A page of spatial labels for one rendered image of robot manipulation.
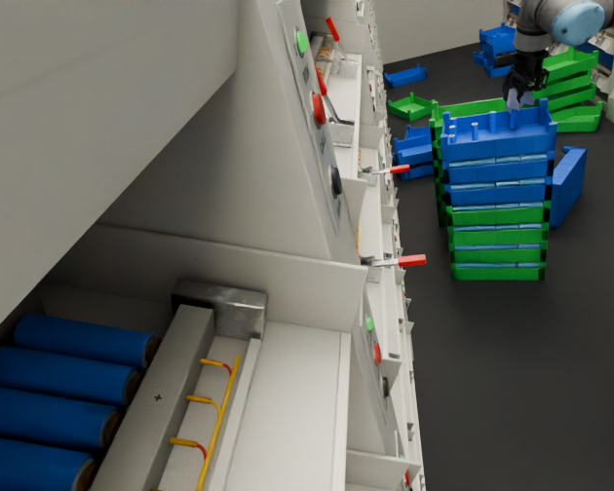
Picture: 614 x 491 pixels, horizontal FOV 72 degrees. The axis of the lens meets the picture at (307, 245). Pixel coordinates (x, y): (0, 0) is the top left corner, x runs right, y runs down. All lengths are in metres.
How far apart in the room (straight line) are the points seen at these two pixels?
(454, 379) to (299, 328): 1.13
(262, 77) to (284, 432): 0.16
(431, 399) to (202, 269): 1.13
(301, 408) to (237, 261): 0.08
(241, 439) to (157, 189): 0.12
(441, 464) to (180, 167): 1.10
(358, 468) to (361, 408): 0.08
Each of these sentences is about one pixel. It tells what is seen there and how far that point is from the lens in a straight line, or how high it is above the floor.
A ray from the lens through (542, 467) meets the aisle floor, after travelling 1.25.
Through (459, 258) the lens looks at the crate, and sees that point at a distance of 1.58.
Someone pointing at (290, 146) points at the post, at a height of 1.03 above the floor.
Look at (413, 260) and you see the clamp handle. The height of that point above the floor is 0.74.
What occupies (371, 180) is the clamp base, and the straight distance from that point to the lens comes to 0.80.
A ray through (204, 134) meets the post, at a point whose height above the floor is 1.04.
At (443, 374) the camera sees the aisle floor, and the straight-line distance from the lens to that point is 1.37.
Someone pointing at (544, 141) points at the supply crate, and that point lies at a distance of 1.37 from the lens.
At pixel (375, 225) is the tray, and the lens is 0.69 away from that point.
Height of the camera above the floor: 1.10
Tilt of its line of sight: 34 degrees down
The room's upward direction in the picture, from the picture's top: 17 degrees counter-clockwise
